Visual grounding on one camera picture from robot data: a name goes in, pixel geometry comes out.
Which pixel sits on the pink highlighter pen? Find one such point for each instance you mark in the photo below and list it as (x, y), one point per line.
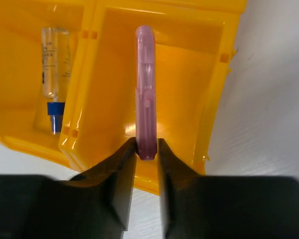
(146, 132)

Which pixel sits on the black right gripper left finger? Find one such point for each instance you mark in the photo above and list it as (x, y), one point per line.
(94, 204)

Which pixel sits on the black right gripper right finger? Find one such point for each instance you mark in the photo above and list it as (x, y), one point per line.
(194, 206)

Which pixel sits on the yellow compartment bin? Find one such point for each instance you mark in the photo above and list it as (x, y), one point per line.
(194, 45)

